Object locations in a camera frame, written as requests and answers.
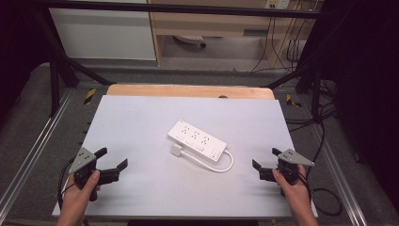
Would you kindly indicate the light wooden desk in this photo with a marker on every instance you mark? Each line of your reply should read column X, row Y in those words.
column 207, row 23

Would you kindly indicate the white wall socket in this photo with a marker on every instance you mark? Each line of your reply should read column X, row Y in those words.
column 277, row 3

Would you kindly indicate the black metal frame stand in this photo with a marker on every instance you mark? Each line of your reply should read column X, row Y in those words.
column 67, row 67
column 315, row 84

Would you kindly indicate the wooden table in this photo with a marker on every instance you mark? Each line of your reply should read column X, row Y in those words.
column 188, row 91

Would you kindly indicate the white cabinet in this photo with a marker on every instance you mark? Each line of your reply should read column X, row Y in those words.
column 100, row 34

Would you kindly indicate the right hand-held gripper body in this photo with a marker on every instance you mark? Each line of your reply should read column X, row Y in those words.
column 290, row 166

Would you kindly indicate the person's right hand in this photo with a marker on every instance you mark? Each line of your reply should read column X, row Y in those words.
column 296, row 194

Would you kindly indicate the white power strip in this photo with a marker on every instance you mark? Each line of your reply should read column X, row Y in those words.
column 197, row 140

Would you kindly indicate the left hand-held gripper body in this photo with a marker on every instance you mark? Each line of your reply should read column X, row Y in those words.
column 82, row 159

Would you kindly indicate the aluminium floor rail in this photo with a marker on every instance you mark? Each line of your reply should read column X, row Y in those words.
column 337, row 169
column 34, row 147

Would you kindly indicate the grey chair base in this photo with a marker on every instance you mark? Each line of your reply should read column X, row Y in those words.
column 193, row 39

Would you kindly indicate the black curtain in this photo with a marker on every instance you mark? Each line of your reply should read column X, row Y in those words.
column 367, row 78
column 15, row 47

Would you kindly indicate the white power plug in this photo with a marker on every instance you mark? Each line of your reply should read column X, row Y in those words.
column 176, row 149

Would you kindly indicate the black metal frame bar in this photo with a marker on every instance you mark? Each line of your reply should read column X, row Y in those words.
column 188, row 9

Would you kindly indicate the person's left hand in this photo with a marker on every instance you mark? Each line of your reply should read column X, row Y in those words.
column 75, row 196

